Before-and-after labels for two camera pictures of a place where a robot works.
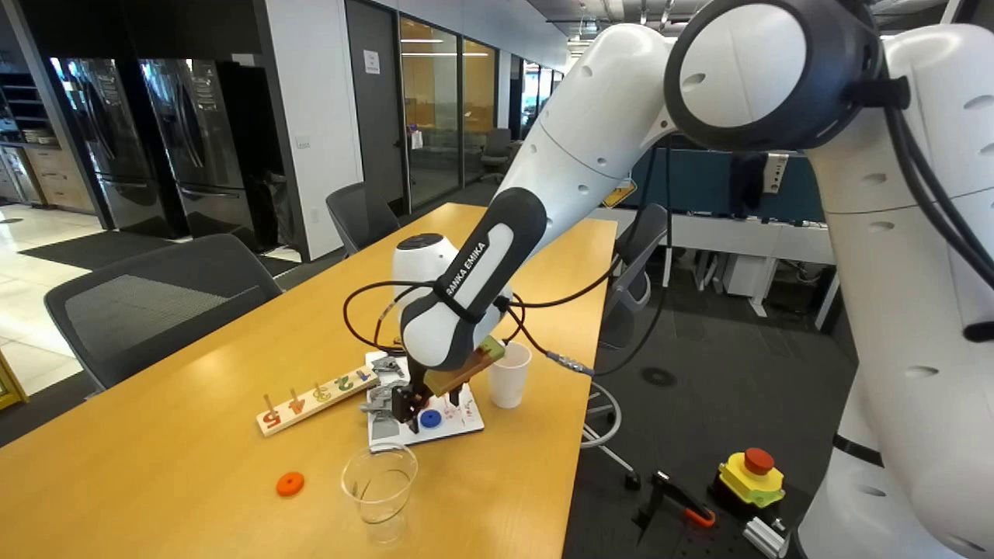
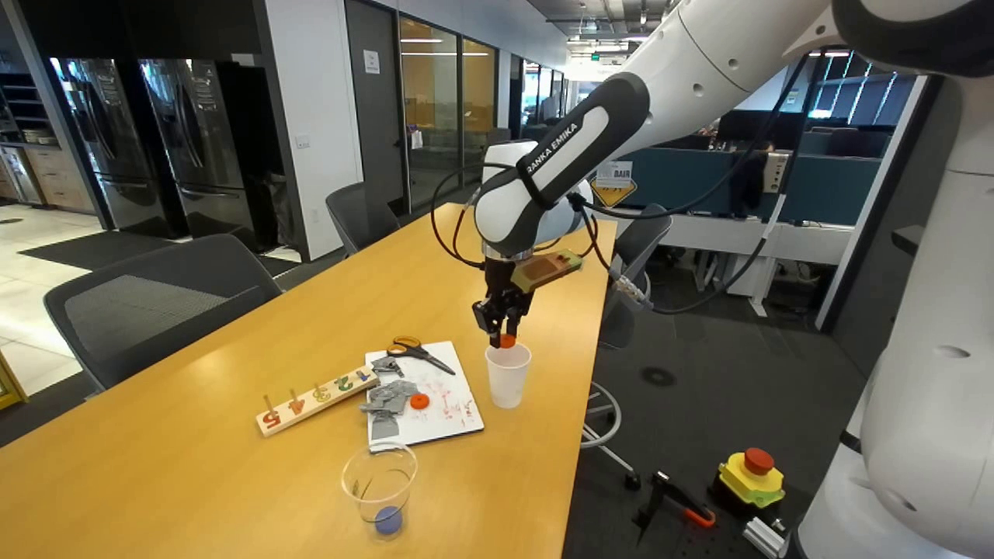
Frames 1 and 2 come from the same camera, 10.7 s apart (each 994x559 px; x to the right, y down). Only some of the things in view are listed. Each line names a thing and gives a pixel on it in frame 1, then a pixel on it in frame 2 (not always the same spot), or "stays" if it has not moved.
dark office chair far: (359, 215) stays
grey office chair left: (142, 308) stays
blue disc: (430, 417) -> (390, 520)
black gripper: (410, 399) -> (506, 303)
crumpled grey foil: (387, 372) stays
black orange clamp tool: (694, 512) stays
